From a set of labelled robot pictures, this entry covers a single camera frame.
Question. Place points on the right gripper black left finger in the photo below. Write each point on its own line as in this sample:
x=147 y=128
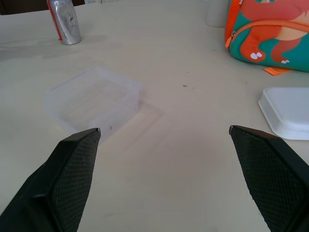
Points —
x=65 y=174

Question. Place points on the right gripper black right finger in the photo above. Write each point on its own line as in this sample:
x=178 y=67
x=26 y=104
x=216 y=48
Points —
x=272 y=174

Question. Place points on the clear plastic box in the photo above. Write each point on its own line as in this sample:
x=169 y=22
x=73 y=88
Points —
x=96 y=96

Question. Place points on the white rectangular case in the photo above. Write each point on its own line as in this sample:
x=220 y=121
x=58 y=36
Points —
x=289 y=111

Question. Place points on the teal dinosaur backpack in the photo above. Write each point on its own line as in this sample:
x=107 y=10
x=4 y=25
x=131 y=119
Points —
x=265 y=31

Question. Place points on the white ribbed vase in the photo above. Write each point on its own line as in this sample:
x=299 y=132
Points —
x=216 y=14

